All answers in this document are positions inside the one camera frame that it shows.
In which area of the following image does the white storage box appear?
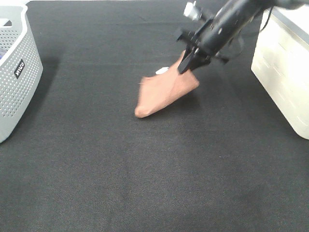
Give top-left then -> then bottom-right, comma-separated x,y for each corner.
251,5 -> 309,139

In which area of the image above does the black table mat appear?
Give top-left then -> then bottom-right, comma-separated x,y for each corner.
0,0 -> 309,232

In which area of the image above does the grey perforated laundry basket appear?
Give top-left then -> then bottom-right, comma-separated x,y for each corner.
0,2 -> 43,142

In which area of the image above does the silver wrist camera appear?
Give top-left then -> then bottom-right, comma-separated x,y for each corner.
183,1 -> 202,21

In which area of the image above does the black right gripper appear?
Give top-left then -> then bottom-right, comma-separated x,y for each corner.
176,14 -> 244,74

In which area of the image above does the orange towel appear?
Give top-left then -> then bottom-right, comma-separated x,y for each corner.
134,52 -> 199,118

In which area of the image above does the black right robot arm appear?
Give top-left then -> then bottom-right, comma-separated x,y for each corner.
177,0 -> 308,74

